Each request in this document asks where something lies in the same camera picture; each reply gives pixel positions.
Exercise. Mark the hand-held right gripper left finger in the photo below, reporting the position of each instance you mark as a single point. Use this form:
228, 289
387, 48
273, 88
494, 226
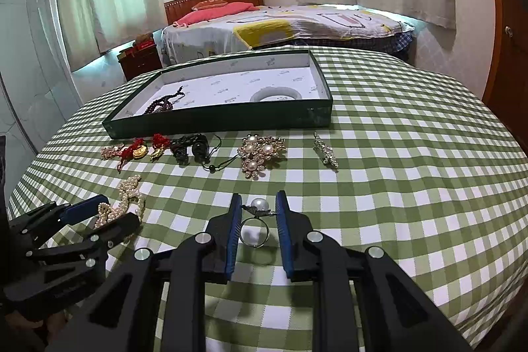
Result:
233, 236

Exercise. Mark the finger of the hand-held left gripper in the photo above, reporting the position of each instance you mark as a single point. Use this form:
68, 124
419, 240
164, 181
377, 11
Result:
121, 226
84, 207

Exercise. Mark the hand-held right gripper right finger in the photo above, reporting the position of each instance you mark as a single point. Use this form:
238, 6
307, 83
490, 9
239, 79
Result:
285, 236

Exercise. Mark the silver crystal brooch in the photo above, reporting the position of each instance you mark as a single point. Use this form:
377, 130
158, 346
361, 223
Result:
324, 150

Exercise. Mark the dark green tray box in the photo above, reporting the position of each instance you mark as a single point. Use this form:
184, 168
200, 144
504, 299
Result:
206, 121

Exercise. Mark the green checked tablecloth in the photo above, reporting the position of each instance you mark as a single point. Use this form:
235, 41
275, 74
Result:
392, 170

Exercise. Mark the white jade bangle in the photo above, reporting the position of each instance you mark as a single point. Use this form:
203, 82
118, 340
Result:
297, 93

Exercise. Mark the frosted glass sliding door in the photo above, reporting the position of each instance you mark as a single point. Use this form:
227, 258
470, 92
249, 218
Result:
33, 67

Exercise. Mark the dark wooden nightstand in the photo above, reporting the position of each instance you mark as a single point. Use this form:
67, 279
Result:
140, 63

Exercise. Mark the red box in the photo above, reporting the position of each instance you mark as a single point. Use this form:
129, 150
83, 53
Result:
143, 44

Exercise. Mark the brown plush toy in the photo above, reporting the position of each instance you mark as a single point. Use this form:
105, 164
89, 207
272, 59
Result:
143, 37

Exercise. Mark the bed with printed bedspread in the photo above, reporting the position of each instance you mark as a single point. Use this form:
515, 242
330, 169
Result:
309, 22

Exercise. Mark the wooden headboard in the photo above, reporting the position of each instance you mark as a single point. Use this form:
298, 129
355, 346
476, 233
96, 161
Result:
181, 7

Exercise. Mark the pink pillow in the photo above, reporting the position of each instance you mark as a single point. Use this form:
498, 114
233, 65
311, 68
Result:
206, 14

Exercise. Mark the patterned cushion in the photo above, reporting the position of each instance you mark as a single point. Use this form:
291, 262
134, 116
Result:
210, 3

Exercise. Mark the brown wooden door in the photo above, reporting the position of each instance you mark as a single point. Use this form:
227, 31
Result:
511, 80

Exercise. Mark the metal door knob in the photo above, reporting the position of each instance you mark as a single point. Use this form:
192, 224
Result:
509, 32

